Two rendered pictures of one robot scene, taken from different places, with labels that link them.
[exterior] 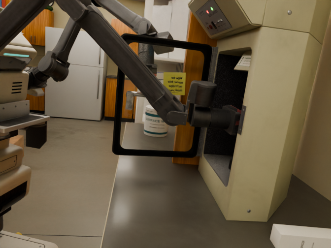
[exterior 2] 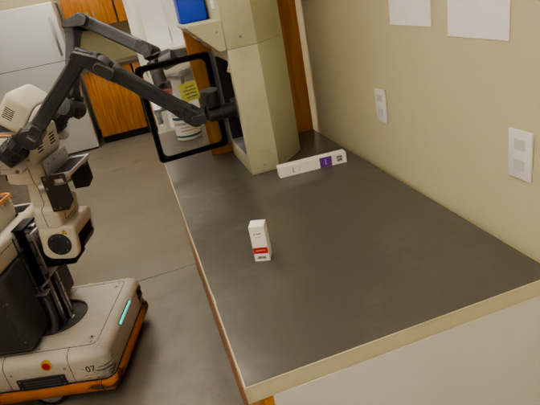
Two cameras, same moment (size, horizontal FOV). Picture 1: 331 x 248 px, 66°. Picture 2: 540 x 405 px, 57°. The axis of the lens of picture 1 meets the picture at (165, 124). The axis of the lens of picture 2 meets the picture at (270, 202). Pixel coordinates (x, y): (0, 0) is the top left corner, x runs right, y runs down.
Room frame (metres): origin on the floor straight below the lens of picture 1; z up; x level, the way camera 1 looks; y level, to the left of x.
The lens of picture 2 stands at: (-1.19, -0.07, 1.61)
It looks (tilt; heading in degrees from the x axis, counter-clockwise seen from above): 24 degrees down; 355
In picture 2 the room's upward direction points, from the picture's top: 11 degrees counter-clockwise
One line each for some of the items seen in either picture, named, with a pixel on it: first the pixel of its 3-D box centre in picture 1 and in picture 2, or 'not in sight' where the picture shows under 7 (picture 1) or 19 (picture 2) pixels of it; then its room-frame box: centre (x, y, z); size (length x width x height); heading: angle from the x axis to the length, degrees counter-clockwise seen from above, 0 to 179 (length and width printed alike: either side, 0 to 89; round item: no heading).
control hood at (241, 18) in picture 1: (217, 12); (199, 36); (0.73, -0.10, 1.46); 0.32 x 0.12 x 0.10; 7
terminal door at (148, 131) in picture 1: (161, 100); (183, 108); (0.86, 0.02, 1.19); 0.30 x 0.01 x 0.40; 103
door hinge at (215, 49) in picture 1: (206, 104); (220, 99); (0.89, -0.13, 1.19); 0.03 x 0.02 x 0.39; 7
